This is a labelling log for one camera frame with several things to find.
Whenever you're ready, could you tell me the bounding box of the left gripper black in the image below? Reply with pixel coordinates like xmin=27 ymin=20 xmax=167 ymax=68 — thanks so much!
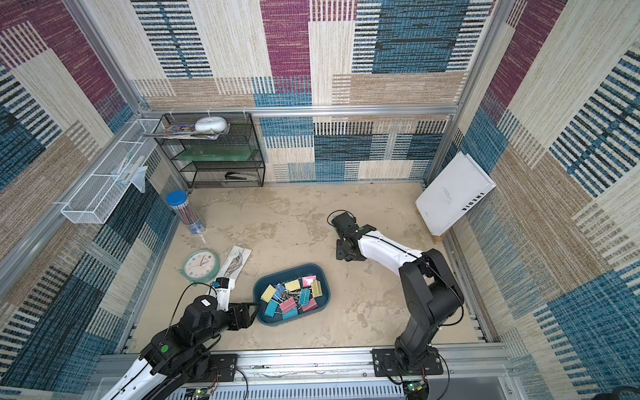
xmin=191 ymin=301 xmax=262 ymax=348

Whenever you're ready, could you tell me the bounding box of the yellow binder clip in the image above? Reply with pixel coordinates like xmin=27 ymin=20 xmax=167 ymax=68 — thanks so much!
xmin=261 ymin=285 xmax=277 ymax=303
xmin=311 ymin=280 xmax=323 ymax=298
xmin=285 ymin=279 xmax=302 ymax=293

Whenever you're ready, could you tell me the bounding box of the pink binder clip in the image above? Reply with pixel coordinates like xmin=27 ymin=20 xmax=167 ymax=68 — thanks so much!
xmin=301 ymin=298 xmax=318 ymax=313
xmin=279 ymin=298 xmax=298 ymax=314
xmin=302 ymin=275 xmax=317 ymax=288

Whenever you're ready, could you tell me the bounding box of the teal binder clip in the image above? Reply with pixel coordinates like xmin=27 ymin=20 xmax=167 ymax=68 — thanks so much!
xmin=283 ymin=308 xmax=298 ymax=320
xmin=298 ymin=288 xmax=311 ymax=306
xmin=264 ymin=300 xmax=282 ymax=318

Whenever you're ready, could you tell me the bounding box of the teal plastic storage box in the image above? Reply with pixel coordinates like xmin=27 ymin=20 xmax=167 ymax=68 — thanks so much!
xmin=253 ymin=264 xmax=331 ymax=326

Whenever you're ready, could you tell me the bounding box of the blue binder clip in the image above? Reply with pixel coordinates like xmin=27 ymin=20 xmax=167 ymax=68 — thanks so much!
xmin=273 ymin=283 xmax=286 ymax=300

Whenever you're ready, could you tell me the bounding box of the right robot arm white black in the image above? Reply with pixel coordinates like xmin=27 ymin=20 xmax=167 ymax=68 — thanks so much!
xmin=327 ymin=210 xmax=464 ymax=372

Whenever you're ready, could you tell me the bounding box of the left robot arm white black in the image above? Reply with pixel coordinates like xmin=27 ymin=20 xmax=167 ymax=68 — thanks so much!
xmin=103 ymin=295 xmax=260 ymax=399

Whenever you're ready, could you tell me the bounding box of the white binder folder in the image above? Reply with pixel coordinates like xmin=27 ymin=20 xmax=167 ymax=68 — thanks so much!
xmin=415 ymin=152 xmax=496 ymax=237

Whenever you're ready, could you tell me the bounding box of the green round clock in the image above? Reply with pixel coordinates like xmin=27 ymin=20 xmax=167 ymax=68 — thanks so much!
xmin=180 ymin=248 xmax=220 ymax=283

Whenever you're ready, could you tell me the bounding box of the white packaged item flat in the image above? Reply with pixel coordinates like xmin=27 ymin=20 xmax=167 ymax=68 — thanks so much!
xmin=213 ymin=246 xmax=252 ymax=304

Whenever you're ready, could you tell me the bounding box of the clear tube of coloured pencils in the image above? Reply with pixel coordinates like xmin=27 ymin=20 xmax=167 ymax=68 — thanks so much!
xmin=166 ymin=190 xmax=205 ymax=235

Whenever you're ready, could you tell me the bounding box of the black stapler on shelf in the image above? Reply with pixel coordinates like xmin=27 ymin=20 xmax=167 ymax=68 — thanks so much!
xmin=224 ymin=172 xmax=258 ymax=182

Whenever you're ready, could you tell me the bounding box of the green tray on shelf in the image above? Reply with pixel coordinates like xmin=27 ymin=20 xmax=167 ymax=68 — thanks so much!
xmin=173 ymin=145 xmax=258 ymax=162

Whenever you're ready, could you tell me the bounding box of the black mesh shelf rack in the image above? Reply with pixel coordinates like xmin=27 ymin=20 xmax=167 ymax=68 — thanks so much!
xmin=146 ymin=112 xmax=266 ymax=189

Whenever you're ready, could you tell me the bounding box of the white round device on shelf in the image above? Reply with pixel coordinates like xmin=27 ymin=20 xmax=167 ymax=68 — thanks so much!
xmin=195 ymin=117 xmax=228 ymax=134

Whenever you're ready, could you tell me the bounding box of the magazine on shelf top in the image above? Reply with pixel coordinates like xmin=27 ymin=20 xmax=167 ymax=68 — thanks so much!
xmin=143 ymin=124 xmax=221 ymax=140

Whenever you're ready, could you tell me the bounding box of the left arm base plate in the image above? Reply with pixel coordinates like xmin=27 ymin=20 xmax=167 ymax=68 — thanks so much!
xmin=198 ymin=353 xmax=238 ymax=385

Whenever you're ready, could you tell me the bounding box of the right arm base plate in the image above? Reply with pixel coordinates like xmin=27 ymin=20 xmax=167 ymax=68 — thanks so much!
xmin=371 ymin=346 xmax=444 ymax=378

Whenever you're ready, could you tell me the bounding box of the white wire wall basket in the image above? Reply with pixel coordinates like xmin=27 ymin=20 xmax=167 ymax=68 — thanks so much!
xmin=61 ymin=118 xmax=158 ymax=224

